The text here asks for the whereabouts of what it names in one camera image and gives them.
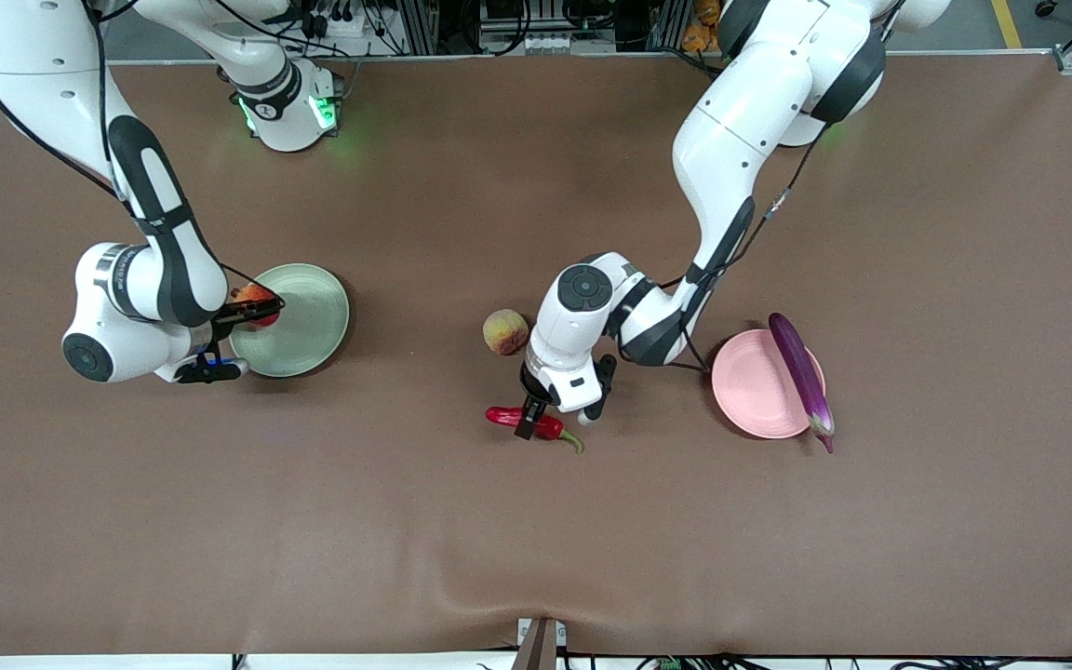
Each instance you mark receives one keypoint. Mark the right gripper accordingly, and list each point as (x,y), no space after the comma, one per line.
(236,314)

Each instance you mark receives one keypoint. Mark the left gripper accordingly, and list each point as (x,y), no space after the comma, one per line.
(532,390)

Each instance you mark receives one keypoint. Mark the red round fruit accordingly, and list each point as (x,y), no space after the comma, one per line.
(252,298)

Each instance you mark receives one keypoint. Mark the red chili pepper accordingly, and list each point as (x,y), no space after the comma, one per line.
(502,416)

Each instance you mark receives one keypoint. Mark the purple eggplant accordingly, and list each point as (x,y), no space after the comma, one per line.
(801,372)

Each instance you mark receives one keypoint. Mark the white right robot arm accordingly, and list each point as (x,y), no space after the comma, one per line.
(33,74)

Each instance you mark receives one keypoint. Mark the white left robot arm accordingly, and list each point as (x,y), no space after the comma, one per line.
(750,102)

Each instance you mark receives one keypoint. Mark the green round plate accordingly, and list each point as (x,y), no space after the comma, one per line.
(308,321)

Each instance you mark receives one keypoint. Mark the yellow-red peach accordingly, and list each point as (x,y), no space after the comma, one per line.
(505,332)

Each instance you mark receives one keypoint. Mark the brown table mat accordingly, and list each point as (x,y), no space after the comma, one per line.
(536,540)

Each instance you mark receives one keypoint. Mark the pink round plate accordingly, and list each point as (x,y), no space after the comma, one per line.
(759,386)

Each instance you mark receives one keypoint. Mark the white power strip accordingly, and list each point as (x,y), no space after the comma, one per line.
(545,44)

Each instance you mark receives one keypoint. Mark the orange packets pile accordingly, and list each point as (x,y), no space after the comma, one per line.
(702,26)

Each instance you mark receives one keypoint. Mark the grey table edge bracket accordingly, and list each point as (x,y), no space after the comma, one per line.
(541,644)

